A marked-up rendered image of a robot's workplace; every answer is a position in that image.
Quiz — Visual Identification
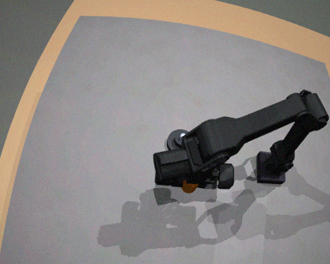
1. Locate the orange knob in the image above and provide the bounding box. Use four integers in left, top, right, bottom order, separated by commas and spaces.
181, 181, 199, 194

